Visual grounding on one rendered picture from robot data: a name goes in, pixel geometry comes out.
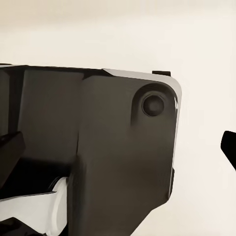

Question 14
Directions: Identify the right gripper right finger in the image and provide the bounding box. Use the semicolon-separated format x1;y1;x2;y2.
220;131;236;170

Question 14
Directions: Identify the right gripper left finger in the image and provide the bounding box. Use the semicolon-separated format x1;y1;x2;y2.
0;131;26;190

